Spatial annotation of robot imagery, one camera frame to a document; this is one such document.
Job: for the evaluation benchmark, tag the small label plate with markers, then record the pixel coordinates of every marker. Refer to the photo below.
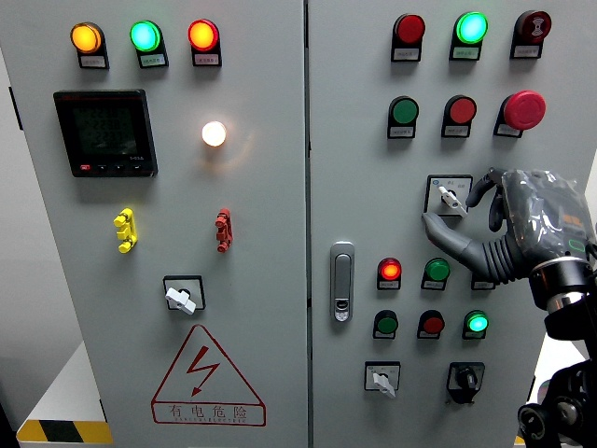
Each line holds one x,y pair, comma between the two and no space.
474,336
93,61
388,285
527,51
434,285
507,131
456,131
482,286
153,60
406,54
464,53
384,336
429,336
401,132
206,60

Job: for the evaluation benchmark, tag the large red stop button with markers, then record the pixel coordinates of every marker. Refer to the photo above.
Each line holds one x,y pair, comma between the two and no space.
524,110

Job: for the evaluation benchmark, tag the small green round lamp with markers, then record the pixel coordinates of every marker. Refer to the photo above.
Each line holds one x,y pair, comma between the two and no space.
437,270

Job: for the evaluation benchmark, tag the small green lit lamp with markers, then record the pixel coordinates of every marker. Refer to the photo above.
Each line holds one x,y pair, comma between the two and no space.
476,323

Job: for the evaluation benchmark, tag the large red push button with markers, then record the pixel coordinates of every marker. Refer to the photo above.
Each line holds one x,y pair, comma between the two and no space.
462,110

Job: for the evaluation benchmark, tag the small red push button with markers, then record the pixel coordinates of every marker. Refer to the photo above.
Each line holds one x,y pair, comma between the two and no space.
432,324

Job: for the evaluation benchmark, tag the small red glowing lamp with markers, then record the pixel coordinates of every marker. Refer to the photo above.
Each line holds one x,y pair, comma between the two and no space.
389,270

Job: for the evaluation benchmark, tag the large green push button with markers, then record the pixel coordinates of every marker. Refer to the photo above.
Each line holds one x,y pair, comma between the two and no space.
404,110

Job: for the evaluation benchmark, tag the pale grey cabinet door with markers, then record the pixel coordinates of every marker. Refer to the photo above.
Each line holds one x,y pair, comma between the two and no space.
364,196
261,210

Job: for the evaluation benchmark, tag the small green push button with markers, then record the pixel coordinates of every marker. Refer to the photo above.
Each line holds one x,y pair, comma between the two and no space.
386,324

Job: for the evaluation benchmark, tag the dark red buzzer lamp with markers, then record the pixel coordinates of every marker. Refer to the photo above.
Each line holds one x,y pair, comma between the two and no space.
534,27

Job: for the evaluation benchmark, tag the large green lit lamp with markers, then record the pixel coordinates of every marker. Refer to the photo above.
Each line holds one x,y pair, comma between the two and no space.
145,36
471,28

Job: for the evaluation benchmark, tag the silver door lock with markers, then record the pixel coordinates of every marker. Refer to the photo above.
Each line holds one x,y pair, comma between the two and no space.
342,280

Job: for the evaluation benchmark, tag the black yellow striped tape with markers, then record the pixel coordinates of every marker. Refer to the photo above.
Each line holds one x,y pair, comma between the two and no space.
65,431
518,441

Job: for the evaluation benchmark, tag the large red round lamp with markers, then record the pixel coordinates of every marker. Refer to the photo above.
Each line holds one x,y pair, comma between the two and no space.
409,28

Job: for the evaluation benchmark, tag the white round lamp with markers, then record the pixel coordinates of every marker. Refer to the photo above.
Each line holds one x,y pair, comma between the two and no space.
214,134

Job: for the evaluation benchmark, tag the red warning triangle sign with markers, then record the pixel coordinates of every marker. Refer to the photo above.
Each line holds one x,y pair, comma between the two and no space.
210,410

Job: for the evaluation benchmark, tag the large red glowing lamp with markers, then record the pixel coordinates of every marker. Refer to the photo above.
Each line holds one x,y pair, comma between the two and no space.
203,35

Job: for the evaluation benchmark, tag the black display meter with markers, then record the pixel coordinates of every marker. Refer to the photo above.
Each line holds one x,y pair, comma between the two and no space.
105,133

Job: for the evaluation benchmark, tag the black door hinge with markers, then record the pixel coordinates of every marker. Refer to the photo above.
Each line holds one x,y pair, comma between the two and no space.
103,410
16,109

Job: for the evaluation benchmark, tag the large yellow round lamp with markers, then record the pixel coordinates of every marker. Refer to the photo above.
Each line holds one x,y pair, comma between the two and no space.
86,38

